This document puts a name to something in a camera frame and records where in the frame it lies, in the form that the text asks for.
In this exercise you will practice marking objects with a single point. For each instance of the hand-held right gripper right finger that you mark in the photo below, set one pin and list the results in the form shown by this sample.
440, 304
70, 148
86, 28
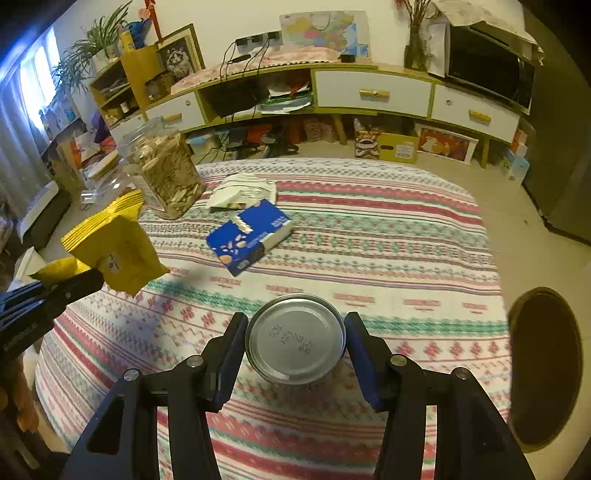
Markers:
364, 364

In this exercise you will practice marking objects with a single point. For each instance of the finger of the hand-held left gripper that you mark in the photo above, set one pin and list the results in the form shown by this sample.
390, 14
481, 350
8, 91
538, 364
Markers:
69, 288

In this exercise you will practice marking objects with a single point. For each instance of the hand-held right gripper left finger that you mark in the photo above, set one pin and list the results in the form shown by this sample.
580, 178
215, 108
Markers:
231, 360

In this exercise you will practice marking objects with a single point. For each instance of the red cartoon drink can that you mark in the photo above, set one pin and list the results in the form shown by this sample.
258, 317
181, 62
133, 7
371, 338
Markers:
295, 341

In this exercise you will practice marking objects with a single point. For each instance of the yellow snack packet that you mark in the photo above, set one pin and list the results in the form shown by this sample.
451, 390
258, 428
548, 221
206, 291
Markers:
120, 240

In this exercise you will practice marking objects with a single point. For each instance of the round brown stool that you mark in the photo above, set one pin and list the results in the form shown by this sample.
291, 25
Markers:
545, 369

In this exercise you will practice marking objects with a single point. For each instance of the black box with white top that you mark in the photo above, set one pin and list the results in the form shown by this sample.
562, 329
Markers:
41, 212

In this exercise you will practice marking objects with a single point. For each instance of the small clear glass jar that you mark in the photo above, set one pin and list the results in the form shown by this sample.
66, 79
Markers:
104, 177

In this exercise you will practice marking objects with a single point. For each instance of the blue and white carton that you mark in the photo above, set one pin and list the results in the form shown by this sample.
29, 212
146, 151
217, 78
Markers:
249, 237

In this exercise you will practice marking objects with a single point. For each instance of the glass jar of seeds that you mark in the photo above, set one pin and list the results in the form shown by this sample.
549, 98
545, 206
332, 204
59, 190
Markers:
161, 170

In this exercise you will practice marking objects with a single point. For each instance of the white printed bag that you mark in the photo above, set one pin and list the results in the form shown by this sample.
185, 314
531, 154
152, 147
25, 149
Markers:
242, 191

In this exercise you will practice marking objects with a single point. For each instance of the white cabinet drawer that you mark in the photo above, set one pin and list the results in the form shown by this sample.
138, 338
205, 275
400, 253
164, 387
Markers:
173, 108
341, 90
452, 108

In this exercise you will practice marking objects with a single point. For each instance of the yellow cardboard box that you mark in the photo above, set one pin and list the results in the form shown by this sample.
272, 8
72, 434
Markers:
397, 147

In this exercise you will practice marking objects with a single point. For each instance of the yellow wooden shelf unit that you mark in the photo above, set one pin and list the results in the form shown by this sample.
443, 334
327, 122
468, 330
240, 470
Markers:
138, 64

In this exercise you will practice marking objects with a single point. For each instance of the white framed red picture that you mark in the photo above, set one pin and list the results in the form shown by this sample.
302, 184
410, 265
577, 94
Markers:
445, 143

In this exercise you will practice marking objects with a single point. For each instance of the potted green plant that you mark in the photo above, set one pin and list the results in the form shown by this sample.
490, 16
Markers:
87, 50

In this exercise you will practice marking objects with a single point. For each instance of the light blue box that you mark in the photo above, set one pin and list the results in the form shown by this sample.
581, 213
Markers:
517, 166

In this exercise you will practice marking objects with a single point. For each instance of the black electronic box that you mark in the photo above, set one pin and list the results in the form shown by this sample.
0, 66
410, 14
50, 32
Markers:
235, 99

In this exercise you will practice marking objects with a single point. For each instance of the framed cat picture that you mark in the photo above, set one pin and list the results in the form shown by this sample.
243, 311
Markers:
178, 55

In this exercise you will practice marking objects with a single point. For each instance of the blue plastic object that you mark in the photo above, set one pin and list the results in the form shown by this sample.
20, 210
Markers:
135, 32

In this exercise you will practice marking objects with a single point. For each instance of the stack of papers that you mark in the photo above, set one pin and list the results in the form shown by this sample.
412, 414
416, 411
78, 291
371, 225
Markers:
286, 99

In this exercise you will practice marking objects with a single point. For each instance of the white and yellow cabinet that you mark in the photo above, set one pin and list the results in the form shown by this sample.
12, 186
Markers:
432, 97

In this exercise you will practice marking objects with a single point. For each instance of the red hanging decoration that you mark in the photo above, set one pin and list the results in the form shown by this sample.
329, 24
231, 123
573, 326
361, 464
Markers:
150, 18

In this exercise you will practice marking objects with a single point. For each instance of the dark tall appliance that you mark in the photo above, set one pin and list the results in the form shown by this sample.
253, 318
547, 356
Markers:
563, 152

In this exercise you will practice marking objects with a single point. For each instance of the black power strip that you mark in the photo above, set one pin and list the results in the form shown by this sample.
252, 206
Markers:
258, 39

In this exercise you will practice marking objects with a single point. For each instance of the black television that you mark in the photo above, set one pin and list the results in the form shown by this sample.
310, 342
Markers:
489, 69

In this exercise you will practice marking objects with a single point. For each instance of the vase with dry branches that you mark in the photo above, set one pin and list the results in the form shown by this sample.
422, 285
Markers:
415, 46

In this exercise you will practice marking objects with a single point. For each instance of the map poster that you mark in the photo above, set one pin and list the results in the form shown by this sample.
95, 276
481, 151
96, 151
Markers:
323, 32

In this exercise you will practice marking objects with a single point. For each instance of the printed cloth cover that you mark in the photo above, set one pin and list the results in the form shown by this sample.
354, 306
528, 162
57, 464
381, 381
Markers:
485, 16

